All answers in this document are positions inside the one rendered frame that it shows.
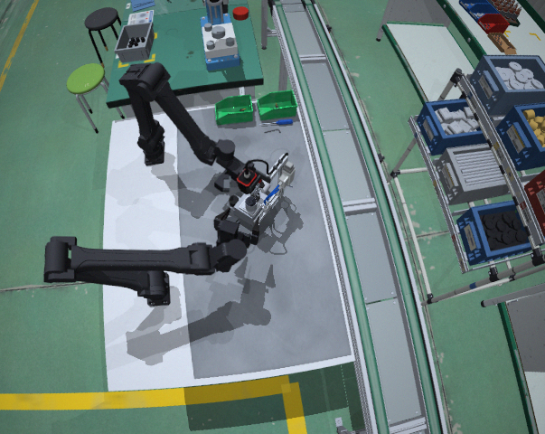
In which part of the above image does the black round stool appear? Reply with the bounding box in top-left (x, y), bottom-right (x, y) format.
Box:
top-left (84, 7), bottom-right (121, 68)

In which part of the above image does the grey cylinder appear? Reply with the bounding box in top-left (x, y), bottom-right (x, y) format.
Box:
top-left (241, 196), bottom-right (259, 214)

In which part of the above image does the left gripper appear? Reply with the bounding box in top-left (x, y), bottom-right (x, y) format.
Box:
top-left (231, 157), bottom-right (265, 188)

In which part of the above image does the grey flat mat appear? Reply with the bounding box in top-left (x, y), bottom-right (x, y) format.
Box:
top-left (177, 102), bottom-right (352, 379)

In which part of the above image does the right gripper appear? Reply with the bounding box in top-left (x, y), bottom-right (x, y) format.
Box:
top-left (213, 207), bottom-right (259, 249)

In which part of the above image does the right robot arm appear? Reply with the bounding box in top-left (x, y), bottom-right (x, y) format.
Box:
top-left (43, 217), bottom-right (247, 307)

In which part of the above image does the green round stool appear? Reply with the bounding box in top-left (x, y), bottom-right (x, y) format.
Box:
top-left (67, 63), bottom-right (109, 133)

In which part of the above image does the green plastic bin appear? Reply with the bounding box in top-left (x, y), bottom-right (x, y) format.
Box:
top-left (257, 90), bottom-right (297, 120)
top-left (215, 95), bottom-right (253, 125)

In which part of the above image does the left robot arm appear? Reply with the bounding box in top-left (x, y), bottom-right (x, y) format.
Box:
top-left (119, 62), bottom-right (242, 193)

